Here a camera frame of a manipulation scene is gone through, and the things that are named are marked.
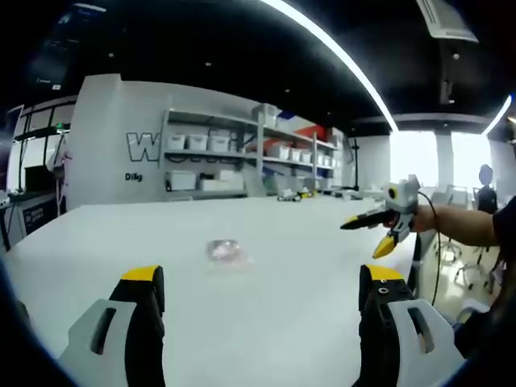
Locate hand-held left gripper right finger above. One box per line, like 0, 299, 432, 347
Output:
354, 264, 464, 387

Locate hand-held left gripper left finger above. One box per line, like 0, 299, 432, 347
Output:
58, 264, 166, 387

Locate clear resealable bag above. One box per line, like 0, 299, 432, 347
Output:
204, 237, 257, 276

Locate black tripod stand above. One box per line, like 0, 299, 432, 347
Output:
347, 136, 364, 193

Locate yellow black tool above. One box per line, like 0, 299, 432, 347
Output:
277, 189, 319, 203

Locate white office chair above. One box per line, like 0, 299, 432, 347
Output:
441, 231, 497, 292

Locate person's dark clothing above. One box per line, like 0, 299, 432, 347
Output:
453, 203, 516, 364

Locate short ceiling light strip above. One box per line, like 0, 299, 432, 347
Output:
482, 94, 514, 135

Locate grey metal shelving unit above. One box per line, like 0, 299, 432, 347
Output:
159, 105, 344, 202

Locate long ceiling light strip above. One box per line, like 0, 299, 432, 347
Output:
257, 0, 401, 132

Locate side desk with equipment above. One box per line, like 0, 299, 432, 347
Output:
0, 188, 69, 253

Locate dark monitor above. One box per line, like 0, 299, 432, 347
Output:
23, 164, 54, 193

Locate rows of white storage bins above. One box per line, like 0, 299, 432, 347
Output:
165, 131, 335, 193

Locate ceiling air conditioner vent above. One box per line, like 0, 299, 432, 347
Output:
414, 0, 481, 44

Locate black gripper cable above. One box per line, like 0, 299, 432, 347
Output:
417, 191, 441, 310

